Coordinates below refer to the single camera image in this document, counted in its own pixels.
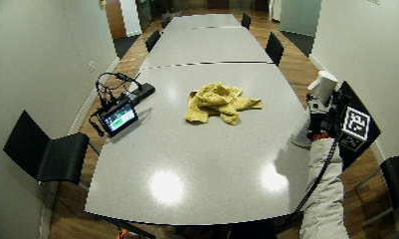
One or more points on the white marker cube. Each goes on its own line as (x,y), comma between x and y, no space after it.
(355,127)

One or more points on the yellow crumpled towel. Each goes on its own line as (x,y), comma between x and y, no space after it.
(216,101)

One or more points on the black rectangular device box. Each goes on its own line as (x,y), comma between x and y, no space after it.
(143,92)

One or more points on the small black monitor screen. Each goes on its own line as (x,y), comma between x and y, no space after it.
(117,118)

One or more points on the brown wooden door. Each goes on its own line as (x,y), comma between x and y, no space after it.
(115,18)

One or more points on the orange object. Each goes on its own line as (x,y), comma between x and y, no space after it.
(121,234)

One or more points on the white cylindrical glove mount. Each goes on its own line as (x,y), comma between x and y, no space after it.
(325,87)

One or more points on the white wall outlet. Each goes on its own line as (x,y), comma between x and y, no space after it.
(91,66)

